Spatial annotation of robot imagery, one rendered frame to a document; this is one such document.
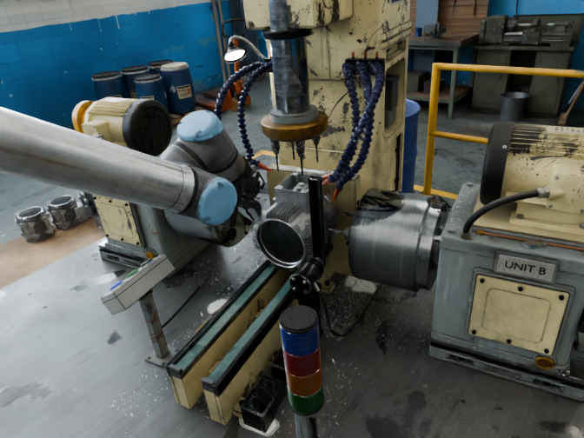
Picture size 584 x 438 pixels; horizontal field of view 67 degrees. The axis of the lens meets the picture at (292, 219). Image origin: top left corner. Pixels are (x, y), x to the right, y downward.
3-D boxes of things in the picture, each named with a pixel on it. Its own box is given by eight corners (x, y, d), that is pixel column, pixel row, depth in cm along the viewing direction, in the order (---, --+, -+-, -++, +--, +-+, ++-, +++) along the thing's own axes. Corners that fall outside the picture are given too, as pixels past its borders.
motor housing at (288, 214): (287, 232, 147) (282, 180, 138) (340, 242, 139) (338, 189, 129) (255, 264, 132) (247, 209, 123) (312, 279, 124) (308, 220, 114)
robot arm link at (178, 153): (153, 193, 84) (195, 148, 88) (126, 178, 92) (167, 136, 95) (182, 222, 91) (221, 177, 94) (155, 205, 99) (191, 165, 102)
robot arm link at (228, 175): (228, 175, 99) (194, 170, 103) (236, 189, 102) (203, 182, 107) (244, 145, 102) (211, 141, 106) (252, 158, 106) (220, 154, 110)
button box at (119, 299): (161, 275, 117) (149, 258, 116) (175, 268, 112) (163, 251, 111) (111, 315, 104) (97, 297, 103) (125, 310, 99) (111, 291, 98)
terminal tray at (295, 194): (295, 192, 138) (292, 171, 134) (325, 197, 133) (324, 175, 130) (275, 209, 129) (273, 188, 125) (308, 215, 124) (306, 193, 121)
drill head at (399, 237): (352, 242, 139) (351, 169, 127) (492, 270, 121) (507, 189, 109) (319, 288, 121) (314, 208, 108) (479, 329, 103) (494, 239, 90)
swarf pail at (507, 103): (494, 121, 505) (497, 97, 492) (500, 114, 526) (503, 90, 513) (522, 124, 489) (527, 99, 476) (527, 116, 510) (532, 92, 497)
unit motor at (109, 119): (131, 195, 177) (101, 89, 156) (195, 208, 162) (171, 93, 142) (79, 225, 158) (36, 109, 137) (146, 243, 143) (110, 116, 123)
